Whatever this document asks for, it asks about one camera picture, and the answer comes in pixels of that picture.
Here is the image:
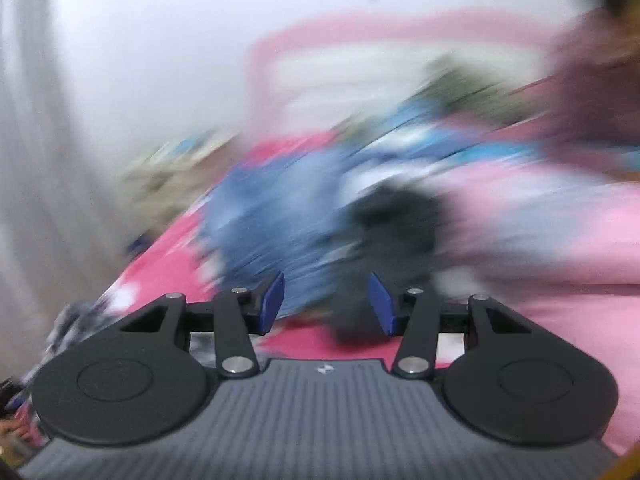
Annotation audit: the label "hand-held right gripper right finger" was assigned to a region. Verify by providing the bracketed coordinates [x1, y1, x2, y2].
[366, 272, 543, 379]

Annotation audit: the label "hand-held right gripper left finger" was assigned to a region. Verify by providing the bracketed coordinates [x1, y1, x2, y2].
[115, 272, 286, 379]

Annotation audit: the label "black garment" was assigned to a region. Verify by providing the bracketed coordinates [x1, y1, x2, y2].
[330, 182, 446, 346]

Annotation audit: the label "blue denim jeans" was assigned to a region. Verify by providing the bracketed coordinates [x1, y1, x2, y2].
[197, 152, 371, 318]

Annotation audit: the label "pink floral bed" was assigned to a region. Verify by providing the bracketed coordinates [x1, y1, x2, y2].
[100, 132, 451, 391]

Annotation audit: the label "cream two-drawer nightstand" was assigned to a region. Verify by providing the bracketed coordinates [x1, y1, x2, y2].
[117, 130, 241, 226]

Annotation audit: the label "light pink quilt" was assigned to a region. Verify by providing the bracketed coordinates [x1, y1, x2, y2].
[435, 160, 640, 456]

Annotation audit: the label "light blue cloth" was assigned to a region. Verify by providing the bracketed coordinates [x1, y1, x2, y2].
[350, 100, 546, 171]

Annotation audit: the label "green patterned pillow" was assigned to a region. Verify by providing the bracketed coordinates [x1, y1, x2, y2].
[415, 57, 506, 116]

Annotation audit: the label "grey satin curtain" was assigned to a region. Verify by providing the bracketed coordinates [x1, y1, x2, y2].
[0, 0, 131, 376]

